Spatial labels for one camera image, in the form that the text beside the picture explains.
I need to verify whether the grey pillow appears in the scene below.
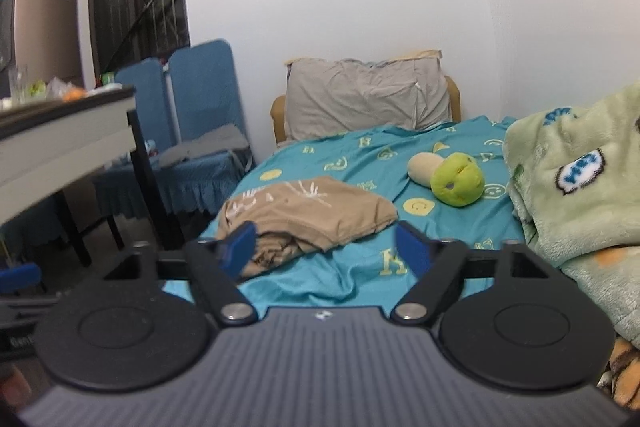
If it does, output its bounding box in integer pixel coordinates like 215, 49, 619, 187
274, 50, 460, 141

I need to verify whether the teal patterned bed sheet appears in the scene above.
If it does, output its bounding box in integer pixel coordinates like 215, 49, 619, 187
162, 115, 527, 308

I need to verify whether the grey cloth on chair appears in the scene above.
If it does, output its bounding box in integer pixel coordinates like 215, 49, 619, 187
158, 124, 250, 168

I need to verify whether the green cream plush toy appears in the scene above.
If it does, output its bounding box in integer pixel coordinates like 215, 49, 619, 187
407, 153, 485, 208

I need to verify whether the tan t-shirt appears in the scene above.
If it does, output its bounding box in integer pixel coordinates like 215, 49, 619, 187
216, 176, 398, 279

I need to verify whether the white black desk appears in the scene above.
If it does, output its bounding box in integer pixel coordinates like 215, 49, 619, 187
1, 87, 184, 251

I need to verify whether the glass cup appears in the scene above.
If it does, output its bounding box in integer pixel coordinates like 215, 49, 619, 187
9, 65, 28, 105

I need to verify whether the green fleece blanket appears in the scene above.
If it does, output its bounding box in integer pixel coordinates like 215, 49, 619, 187
503, 84, 639, 345

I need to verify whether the blue folding chair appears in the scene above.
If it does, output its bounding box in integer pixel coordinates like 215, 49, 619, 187
115, 39, 253, 217

